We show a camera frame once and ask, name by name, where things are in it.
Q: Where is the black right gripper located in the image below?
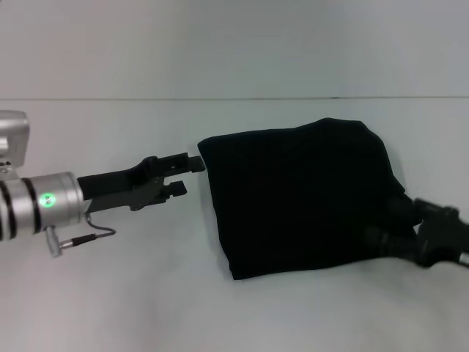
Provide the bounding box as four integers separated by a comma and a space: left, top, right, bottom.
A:
365, 195, 469, 268

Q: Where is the black t-shirt with FREE print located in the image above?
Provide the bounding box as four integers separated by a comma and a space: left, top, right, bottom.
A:
197, 117, 419, 282

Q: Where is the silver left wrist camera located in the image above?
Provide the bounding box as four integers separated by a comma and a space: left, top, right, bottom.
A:
0, 110, 31, 181

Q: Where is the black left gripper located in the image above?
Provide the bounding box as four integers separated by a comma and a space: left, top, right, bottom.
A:
76, 153, 205, 213

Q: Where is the left gripper cable with connector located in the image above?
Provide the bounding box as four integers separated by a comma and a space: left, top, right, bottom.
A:
45, 213, 117, 258

